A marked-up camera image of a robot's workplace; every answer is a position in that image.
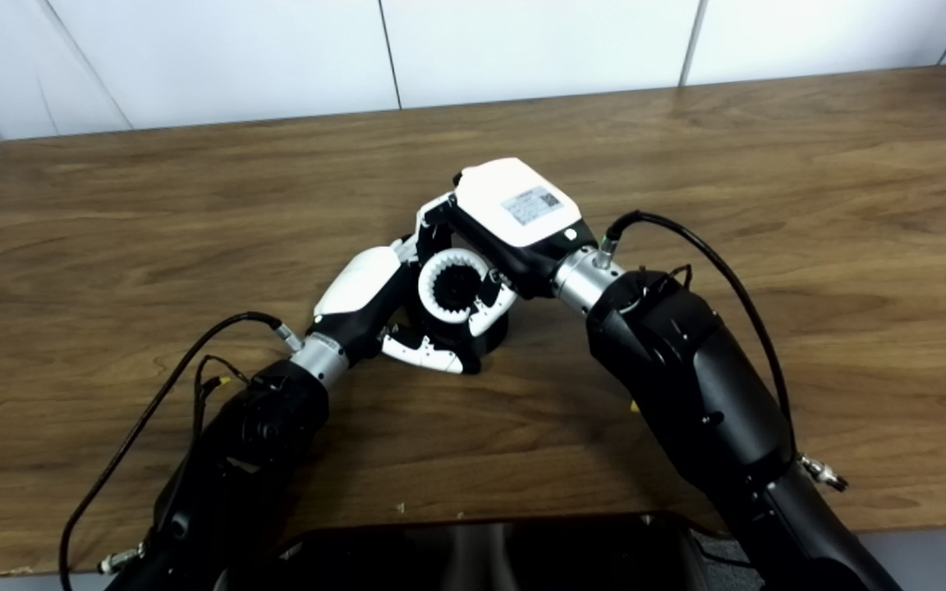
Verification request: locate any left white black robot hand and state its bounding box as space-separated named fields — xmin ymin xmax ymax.
xmin=311 ymin=238 xmax=482 ymax=376

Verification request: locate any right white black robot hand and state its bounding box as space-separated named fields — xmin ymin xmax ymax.
xmin=416 ymin=158 xmax=605 ymax=337

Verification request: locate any white toothed plastic ring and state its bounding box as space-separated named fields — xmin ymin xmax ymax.
xmin=416 ymin=248 xmax=492 ymax=323

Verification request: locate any round black plastic part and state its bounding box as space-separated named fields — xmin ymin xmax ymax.
xmin=403 ymin=267 xmax=511 ymax=374

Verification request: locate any glossy black robot torso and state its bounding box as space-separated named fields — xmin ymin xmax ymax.
xmin=214 ymin=513 xmax=761 ymax=591

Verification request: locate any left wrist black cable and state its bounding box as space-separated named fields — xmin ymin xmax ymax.
xmin=58 ymin=311 xmax=303 ymax=591

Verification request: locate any thin wire on left arm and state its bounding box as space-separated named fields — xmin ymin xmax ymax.
xmin=192 ymin=355 xmax=252 ymax=436

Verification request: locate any thin wire on arm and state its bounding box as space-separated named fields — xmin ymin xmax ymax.
xmin=645 ymin=264 xmax=693 ymax=298
xmin=192 ymin=355 xmax=252 ymax=436

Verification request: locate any thin wire on right arm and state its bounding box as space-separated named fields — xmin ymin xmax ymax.
xmin=645 ymin=264 xmax=693 ymax=298

